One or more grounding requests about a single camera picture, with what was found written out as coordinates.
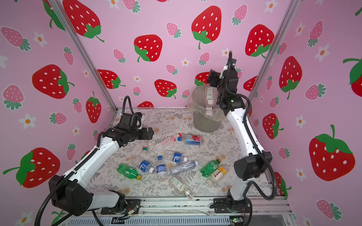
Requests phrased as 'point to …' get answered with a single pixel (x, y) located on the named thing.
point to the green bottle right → (210, 167)
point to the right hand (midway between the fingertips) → (215, 70)
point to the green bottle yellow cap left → (128, 172)
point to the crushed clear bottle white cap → (183, 167)
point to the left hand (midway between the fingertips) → (148, 131)
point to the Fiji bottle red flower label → (191, 139)
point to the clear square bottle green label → (182, 188)
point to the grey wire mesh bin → (204, 124)
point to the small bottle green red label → (145, 148)
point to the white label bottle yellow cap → (216, 175)
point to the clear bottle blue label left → (143, 165)
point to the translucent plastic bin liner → (203, 101)
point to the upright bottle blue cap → (161, 169)
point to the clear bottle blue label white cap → (176, 157)
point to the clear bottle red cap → (164, 143)
